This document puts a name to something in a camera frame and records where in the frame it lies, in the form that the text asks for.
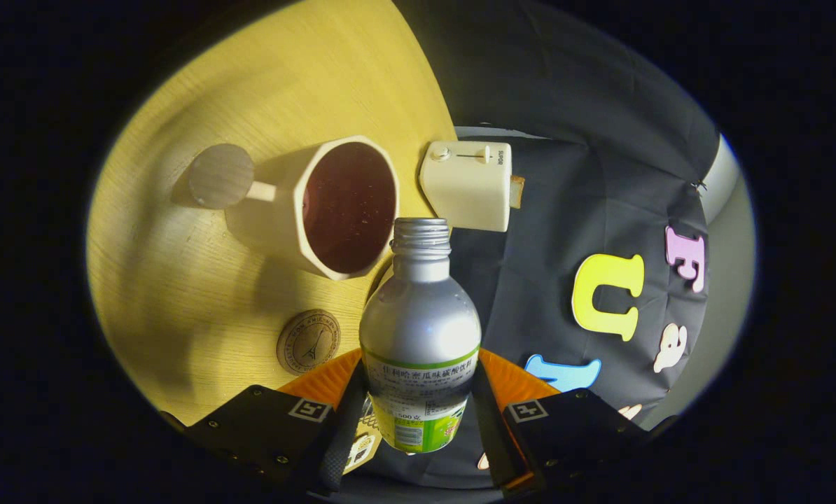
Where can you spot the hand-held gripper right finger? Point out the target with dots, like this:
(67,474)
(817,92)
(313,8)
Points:
(491,434)

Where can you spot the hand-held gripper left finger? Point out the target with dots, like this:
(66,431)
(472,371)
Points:
(341,437)

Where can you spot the round cork coaster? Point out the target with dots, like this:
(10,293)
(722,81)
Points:
(308,343)

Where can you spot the silver juice bottle green label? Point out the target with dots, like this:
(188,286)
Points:
(421,315)

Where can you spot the wooden table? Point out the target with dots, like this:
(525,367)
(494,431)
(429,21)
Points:
(180,280)

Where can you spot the toast slice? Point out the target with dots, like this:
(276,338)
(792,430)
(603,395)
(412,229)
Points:
(517,192)

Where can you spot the white toaster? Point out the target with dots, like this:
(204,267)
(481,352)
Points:
(463,192)

